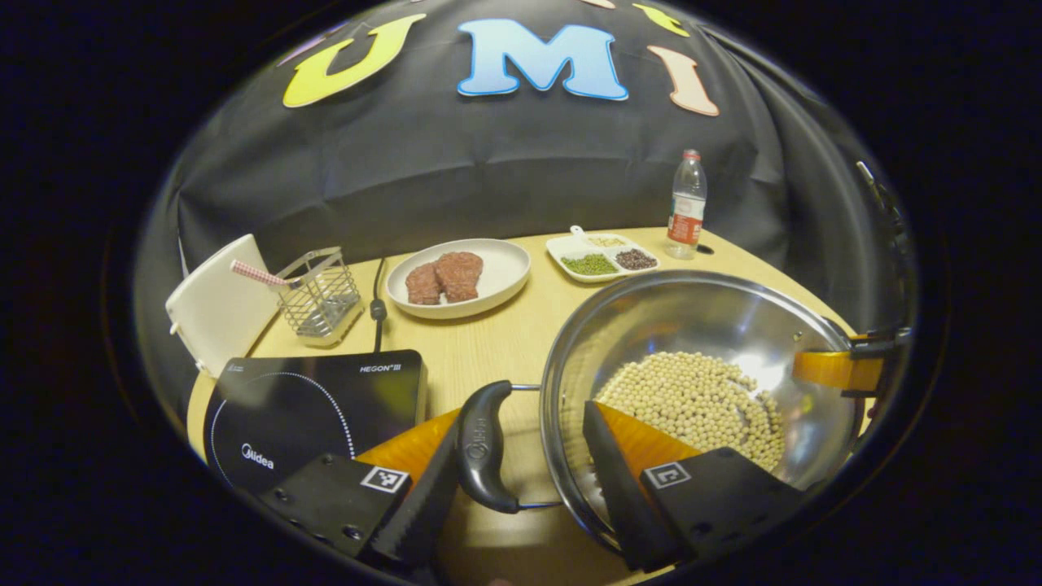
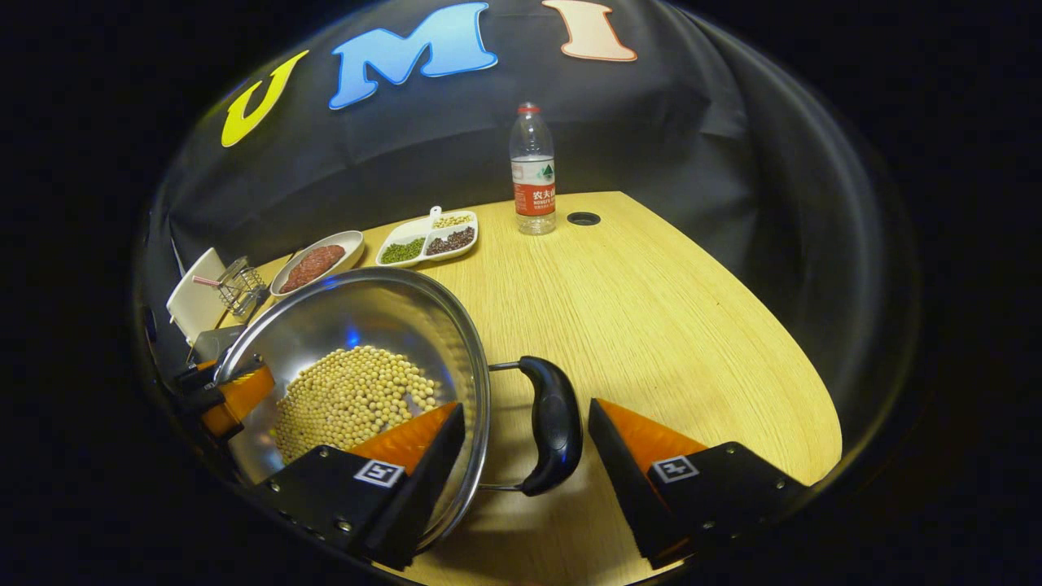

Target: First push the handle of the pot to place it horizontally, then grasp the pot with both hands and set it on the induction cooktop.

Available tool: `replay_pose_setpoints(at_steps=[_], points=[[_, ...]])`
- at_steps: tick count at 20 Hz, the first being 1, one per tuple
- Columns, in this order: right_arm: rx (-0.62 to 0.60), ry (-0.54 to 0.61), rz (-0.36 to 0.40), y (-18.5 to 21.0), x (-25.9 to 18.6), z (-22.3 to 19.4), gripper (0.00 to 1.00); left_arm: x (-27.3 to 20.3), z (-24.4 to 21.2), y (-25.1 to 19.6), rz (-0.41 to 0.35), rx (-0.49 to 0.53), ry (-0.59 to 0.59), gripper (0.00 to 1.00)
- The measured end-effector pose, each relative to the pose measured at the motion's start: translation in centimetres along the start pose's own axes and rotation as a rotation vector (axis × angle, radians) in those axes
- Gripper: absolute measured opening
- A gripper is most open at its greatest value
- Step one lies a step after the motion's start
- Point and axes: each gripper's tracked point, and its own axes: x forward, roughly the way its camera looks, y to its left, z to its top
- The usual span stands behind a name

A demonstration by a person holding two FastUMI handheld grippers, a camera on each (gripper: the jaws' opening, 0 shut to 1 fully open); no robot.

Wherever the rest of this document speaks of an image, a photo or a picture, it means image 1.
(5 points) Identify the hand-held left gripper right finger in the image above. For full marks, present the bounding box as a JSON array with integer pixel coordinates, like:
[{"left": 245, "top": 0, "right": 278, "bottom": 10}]
[{"left": 581, "top": 400, "right": 808, "bottom": 575}]

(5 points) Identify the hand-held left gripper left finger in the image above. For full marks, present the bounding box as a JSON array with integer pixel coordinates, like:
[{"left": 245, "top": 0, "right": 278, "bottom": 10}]
[{"left": 259, "top": 407, "right": 463, "bottom": 571}]

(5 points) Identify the black induction cooktop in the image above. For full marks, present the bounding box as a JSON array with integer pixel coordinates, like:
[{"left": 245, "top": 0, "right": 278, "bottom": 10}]
[{"left": 203, "top": 350, "right": 429, "bottom": 494}]

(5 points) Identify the steel pot with black handle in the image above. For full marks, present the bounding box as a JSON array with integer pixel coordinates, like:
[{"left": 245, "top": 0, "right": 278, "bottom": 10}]
[{"left": 455, "top": 270, "right": 865, "bottom": 556}]

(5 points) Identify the pile of yellow soybeans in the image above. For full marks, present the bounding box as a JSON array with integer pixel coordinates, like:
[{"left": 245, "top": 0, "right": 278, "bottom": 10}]
[{"left": 594, "top": 352, "right": 787, "bottom": 474}]

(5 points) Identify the white toaster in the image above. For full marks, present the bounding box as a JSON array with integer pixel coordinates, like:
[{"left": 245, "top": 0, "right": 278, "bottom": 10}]
[{"left": 165, "top": 234, "right": 282, "bottom": 380}]

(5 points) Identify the clear plastic water bottle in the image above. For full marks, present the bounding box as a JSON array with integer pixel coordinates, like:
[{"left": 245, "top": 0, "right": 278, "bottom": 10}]
[{"left": 665, "top": 149, "right": 708, "bottom": 260}]

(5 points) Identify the white divided bean dish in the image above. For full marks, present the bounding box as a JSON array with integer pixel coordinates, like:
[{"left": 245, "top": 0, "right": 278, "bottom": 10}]
[{"left": 545, "top": 225, "right": 661, "bottom": 284}]

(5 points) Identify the red checked stick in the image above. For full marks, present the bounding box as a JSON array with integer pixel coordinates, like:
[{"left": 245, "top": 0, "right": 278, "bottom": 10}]
[{"left": 230, "top": 259, "right": 304, "bottom": 288}]

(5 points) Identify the round white plate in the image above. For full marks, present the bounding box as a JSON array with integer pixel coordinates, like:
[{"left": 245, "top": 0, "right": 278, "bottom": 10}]
[{"left": 386, "top": 238, "right": 532, "bottom": 321}]

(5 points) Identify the black backdrop cloth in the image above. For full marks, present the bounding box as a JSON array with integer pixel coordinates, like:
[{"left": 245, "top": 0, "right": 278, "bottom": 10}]
[{"left": 134, "top": 0, "right": 917, "bottom": 408}]

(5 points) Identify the black power cable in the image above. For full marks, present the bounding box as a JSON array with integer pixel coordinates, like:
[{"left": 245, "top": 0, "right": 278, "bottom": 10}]
[{"left": 370, "top": 256, "right": 388, "bottom": 352}]

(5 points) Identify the metal wire basket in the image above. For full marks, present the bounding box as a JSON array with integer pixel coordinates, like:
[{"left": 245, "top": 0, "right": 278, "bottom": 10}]
[{"left": 273, "top": 247, "right": 366, "bottom": 349}]

